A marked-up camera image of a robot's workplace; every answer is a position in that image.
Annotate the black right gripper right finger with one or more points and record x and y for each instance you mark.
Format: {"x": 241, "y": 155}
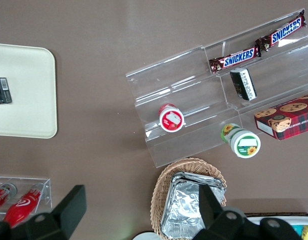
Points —
{"x": 210, "y": 207}

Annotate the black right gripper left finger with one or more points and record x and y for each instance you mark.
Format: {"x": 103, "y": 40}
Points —
{"x": 71, "y": 207}

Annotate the foil wrapped sandwich tray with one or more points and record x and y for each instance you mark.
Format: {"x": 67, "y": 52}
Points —
{"x": 183, "y": 205}

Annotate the woven wicker basket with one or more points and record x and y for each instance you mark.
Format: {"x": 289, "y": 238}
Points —
{"x": 160, "y": 195}

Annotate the cream plastic tray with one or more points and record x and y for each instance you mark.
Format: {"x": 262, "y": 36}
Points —
{"x": 26, "y": 92}

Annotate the clear acrylic bottle rack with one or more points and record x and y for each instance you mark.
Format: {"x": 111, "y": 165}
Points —
{"x": 44, "y": 190}

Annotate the white round object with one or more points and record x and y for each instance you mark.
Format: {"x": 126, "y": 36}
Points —
{"x": 145, "y": 236}

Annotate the white bin with dark rim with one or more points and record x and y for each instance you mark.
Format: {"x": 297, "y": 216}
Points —
{"x": 281, "y": 217}

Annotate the green sunflower yogurt cup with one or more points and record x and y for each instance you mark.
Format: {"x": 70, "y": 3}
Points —
{"x": 242, "y": 142}

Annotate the teal snack packet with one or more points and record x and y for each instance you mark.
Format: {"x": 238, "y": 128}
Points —
{"x": 297, "y": 228}

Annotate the red strawberry yogurt cup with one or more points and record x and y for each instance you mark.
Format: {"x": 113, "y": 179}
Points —
{"x": 171, "y": 120}

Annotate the clear acrylic tiered display shelf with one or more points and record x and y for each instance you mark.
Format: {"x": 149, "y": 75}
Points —
{"x": 193, "y": 100}

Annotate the red tartan cookie box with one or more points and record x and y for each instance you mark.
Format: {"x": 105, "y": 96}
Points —
{"x": 289, "y": 117}

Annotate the black box with white side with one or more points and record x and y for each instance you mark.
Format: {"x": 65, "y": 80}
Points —
{"x": 243, "y": 83}

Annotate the black box with barcode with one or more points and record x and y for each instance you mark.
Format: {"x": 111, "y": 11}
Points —
{"x": 1, "y": 90}

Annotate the Snickers chocolate bar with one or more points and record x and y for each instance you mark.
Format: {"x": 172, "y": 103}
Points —
{"x": 281, "y": 33}
{"x": 235, "y": 59}

